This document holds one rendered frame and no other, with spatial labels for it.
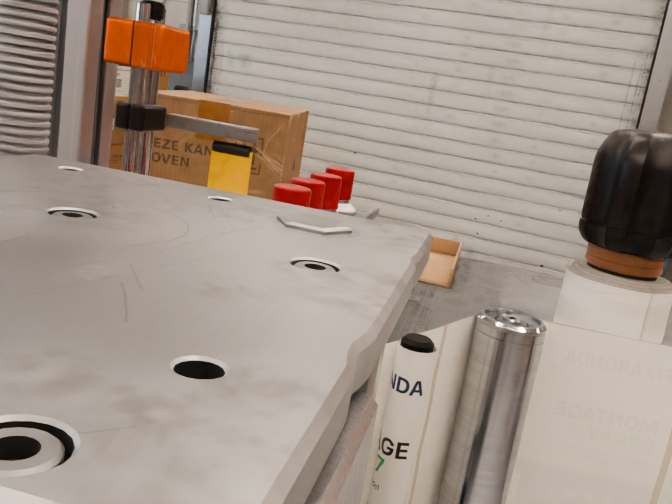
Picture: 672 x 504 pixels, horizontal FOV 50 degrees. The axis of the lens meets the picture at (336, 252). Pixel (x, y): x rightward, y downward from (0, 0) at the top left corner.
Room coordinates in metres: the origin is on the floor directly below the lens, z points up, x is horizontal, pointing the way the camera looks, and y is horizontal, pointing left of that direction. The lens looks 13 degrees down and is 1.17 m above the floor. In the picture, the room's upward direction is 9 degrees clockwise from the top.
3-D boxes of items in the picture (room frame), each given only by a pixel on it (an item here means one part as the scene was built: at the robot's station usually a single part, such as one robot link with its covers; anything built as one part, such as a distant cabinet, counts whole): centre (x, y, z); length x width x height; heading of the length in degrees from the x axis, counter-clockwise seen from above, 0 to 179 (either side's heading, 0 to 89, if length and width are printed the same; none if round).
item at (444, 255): (1.53, -0.13, 0.85); 0.30 x 0.26 x 0.04; 169
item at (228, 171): (0.51, 0.08, 1.09); 0.03 x 0.01 x 0.06; 79
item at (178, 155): (1.29, 0.22, 0.99); 0.30 x 0.24 x 0.27; 179
